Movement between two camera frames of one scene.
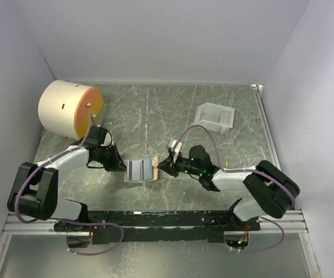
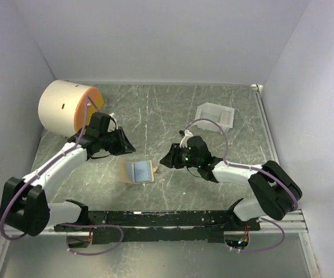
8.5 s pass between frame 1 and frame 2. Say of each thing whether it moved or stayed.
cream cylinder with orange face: stayed
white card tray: stayed
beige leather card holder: moved
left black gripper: moved
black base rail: stayed
